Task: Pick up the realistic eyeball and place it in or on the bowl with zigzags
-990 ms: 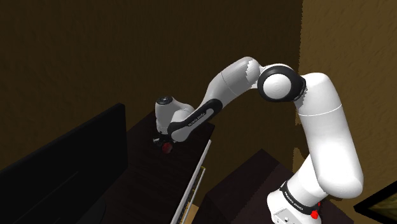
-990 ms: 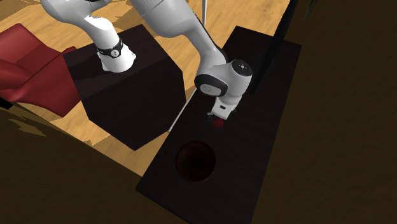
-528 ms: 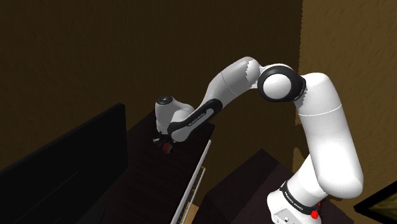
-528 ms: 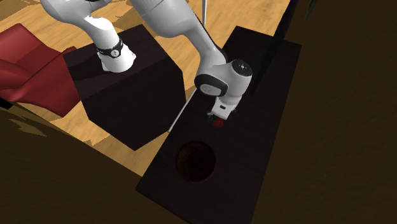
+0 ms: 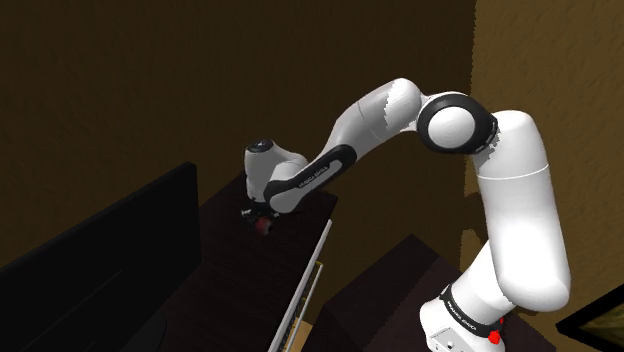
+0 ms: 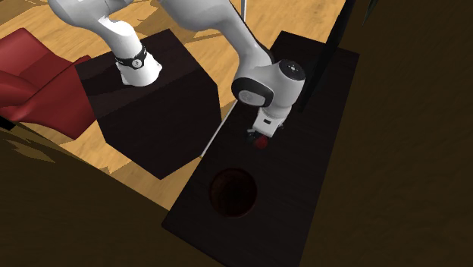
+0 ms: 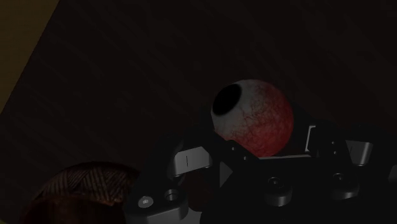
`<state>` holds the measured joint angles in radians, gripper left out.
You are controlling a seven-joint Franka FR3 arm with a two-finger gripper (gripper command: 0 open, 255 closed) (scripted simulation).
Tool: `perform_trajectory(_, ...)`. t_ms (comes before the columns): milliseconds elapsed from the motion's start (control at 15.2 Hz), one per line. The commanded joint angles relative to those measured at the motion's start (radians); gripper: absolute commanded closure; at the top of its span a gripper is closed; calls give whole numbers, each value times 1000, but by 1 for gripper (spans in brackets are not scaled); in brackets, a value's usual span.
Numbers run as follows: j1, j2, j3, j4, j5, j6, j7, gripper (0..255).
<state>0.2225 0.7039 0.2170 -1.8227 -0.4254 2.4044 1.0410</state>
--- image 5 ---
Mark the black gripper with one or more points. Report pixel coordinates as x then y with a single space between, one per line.
261 211

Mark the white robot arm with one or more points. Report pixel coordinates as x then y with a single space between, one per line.
516 204

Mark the red round fruit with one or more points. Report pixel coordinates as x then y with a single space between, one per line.
264 226

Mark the dark wooden cabinet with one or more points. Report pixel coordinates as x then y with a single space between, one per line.
244 282

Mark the dark robot stand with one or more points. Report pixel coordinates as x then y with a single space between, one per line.
380 302

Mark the black flat television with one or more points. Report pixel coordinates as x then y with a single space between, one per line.
97 263

